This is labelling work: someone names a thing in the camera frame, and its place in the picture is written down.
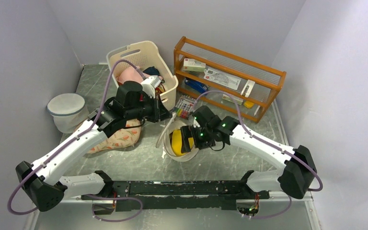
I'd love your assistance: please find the green white box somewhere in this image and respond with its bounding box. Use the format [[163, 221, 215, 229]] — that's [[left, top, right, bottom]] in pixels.
[[183, 58, 206, 72], [222, 93, 243, 105]]

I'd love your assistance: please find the blue stapler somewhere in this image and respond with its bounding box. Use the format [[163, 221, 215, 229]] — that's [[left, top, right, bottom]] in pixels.
[[184, 78, 209, 94]]

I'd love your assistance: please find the yellow small block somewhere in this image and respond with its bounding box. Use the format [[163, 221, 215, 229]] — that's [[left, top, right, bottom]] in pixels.
[[243, 101, 254, 109]]

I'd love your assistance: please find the yellow bra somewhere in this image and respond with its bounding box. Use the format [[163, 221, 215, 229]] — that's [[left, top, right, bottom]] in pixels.
[[169, 129, 188, 157]]

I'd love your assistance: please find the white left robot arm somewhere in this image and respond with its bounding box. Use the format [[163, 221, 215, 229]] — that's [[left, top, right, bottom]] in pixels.
[[15, 79, 172, 212]]

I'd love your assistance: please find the clear blister pack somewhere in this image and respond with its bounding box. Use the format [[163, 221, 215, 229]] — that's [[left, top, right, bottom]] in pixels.
[[204, 67, 241, 90]]

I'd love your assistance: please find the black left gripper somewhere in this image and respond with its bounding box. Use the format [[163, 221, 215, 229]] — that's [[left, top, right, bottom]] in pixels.
[[126, 92, 173, 123]]

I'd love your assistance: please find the green white box lower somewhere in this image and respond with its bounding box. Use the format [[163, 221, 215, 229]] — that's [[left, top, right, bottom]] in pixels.
[[222, 93, 243, 105]]

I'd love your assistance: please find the dark blue garment in basket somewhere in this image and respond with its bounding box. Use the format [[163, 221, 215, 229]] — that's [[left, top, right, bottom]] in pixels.
[[142, 66, 161, 76]]

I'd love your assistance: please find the orange wooden shelf rack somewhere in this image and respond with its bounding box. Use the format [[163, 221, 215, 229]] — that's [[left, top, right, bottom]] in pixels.
[[173, 36, 287, 123]]

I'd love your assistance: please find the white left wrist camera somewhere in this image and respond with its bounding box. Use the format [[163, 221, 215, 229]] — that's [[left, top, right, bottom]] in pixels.
[[140, 76, 162, 99]]

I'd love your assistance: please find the cream plastic laundry basket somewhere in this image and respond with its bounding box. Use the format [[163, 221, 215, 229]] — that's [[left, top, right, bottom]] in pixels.
[[106, 41, 178, 110]]

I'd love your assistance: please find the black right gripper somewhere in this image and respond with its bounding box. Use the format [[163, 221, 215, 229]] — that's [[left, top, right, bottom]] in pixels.
[[181, 123, 216, 152]]

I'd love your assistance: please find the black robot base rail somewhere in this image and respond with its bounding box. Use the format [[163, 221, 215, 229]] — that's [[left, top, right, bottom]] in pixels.
[[82, 179, 269, 211]]

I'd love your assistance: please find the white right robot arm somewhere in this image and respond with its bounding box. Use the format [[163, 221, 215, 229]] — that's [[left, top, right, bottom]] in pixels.
[[180, 106, 319, 199]]

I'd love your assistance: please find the pack of coloured markers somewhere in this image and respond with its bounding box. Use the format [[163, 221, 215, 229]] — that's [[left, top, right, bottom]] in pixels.
[[171, 95, 196, 120]]

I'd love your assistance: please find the pink cloth in basket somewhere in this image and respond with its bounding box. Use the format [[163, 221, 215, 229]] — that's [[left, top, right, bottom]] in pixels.
[[116, 67, 144, 85]]

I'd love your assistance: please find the white mesh laundry bag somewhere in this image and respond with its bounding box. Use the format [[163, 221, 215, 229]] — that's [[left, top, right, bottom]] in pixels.
[[155, 112, 199, 162]]

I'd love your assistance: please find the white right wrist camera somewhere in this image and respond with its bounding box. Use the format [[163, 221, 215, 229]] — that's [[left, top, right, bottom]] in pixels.
[[193, 119, 201, 128]]

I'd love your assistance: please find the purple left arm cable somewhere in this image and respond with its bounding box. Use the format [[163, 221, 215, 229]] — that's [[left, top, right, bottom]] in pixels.
[[7, 59, 147, 223]]

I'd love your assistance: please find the floral pink bra bag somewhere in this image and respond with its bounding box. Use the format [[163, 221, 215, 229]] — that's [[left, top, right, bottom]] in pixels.
[[87, 120, 142, 154]]

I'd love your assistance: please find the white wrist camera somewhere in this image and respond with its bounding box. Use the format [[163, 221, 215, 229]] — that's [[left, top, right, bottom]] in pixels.
[[140, 76, 162, 99], [193, 119, 201, 128]]

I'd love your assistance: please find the green white box upper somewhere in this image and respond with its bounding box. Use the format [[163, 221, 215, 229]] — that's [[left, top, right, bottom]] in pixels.
[[183, 58, 206, 72]]

